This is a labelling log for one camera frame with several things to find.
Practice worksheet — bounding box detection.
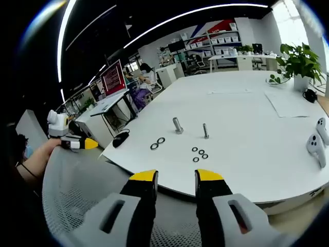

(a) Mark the black wrist band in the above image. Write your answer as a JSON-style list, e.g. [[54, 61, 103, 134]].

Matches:
[[21, 163, 38, 179]]

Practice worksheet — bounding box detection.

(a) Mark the monitor with red screen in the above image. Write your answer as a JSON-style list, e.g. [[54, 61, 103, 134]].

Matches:
[[99, 59, 130, 98]]

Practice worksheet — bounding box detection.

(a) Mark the potted green plant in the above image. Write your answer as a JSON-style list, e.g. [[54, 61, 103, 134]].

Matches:
[[267, 42, 326, 92]]

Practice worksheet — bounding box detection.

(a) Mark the white handheld controller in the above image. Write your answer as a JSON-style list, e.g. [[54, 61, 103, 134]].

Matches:
[[306, 133, 327, 169], [316, 117, 329, 146]]

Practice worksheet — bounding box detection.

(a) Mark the ceiling light strip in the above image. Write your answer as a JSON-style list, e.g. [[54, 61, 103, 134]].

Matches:
[[123, 3, 268, 49], [57, 0, 78, 83]]

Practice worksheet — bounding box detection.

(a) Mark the grey mesh office chair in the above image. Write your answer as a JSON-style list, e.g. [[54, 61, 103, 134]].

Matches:
[[42, 148, 206, 247]]

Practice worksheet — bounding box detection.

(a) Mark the black coiled cable bundle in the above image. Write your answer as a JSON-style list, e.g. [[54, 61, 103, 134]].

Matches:
[[302, 88, 318, 104]]

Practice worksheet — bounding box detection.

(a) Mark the white side desk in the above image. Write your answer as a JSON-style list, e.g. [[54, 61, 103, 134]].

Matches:
[[76, 90, 136, 150]]

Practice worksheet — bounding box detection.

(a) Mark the white paper sheet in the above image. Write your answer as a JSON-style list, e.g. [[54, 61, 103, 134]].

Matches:
[[264, 90, 313, 118]]

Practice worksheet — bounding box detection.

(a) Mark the black monitor on stand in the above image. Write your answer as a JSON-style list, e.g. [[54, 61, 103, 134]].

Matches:
[[167, 40, 186, 62]]

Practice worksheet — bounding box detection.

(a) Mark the black computer mouse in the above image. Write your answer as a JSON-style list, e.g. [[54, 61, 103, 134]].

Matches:
[[112, 133, 131, 148]]

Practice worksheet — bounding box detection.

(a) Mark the white long desk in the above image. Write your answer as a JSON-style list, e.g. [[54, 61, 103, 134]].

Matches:
[[207, 53, 282, 73]]

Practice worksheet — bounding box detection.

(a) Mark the shelf with white boxes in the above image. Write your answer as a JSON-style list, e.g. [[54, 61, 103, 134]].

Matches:
[[179, 22, 243, 68]]

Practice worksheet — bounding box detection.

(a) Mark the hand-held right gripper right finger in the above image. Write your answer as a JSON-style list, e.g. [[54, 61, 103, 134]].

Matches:
[[194, 168, 291, 247]]

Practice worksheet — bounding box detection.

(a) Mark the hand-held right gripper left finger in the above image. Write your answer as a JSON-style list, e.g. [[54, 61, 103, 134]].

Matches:
[[77, 169, 159, 247]]

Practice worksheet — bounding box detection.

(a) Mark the large threaded stud bolt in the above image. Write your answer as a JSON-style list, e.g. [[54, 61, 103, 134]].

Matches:
[[172, 117, 184, 135]]

